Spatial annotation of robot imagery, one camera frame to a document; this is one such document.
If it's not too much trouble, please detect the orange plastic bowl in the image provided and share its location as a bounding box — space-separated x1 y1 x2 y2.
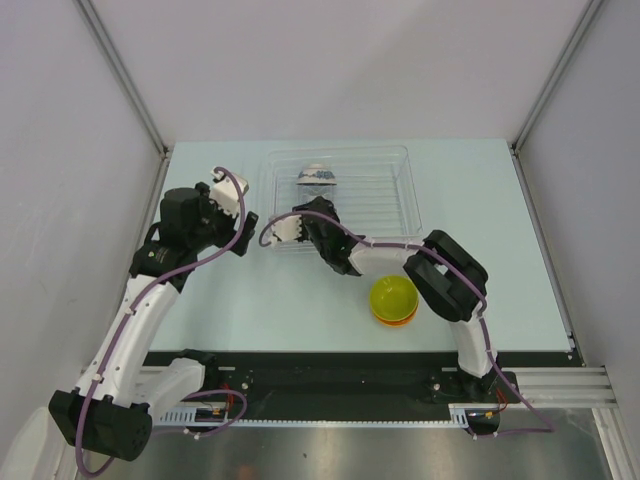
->
373 307 418 328

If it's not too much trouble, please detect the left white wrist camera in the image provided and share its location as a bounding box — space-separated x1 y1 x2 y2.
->
209 167 249 218

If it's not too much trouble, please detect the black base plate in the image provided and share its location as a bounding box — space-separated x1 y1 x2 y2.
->
144 350 522 422

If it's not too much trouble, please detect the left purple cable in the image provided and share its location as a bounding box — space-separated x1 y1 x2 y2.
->
74 167 256 475

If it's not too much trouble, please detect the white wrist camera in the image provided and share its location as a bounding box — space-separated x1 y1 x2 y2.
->
267 215 304 246
209 167 249 218

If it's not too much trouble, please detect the white slotted cable duct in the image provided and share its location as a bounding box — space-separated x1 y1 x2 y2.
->
155 403 469 431

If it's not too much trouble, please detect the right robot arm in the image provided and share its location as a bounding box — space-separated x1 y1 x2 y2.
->
293 197 498 401

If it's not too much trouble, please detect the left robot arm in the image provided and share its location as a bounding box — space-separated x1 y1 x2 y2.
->
48 171 258 461

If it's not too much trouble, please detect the clear plastic dish rack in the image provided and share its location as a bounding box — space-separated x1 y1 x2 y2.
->
261 145 423 242

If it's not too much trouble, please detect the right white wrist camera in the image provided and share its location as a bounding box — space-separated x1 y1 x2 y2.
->
267 215 304 246

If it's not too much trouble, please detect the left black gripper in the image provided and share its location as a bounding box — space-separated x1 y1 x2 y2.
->
188 182 256 255

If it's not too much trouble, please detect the blue floral white bowl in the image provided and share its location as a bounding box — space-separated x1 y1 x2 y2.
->
296 164 337 185

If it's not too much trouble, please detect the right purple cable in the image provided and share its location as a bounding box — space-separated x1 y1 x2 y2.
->
257 211 556 441

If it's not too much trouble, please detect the yellow-green plastic bowl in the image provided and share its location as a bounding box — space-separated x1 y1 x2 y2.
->
369 275 419 320

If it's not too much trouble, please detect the purple cable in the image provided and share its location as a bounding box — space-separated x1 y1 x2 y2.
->
257 211 556 441
74 167 256 475

